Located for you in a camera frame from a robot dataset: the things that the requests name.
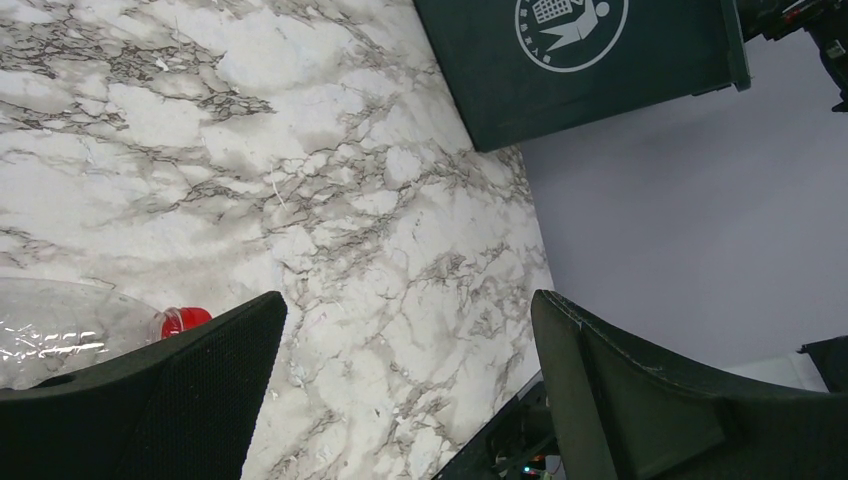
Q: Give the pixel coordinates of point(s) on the dark green plastic bin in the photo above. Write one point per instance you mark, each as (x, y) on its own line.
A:
(519, 70)

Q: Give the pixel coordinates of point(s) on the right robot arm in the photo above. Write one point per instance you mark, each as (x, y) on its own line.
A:
(824, 20)

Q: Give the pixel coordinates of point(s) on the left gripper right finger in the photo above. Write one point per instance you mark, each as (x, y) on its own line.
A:
(623, 407)

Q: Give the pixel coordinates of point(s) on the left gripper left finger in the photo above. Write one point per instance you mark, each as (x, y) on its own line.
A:
(181, 408)

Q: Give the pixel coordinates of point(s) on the small red label bottle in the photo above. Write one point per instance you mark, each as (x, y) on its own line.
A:
(53, 328)

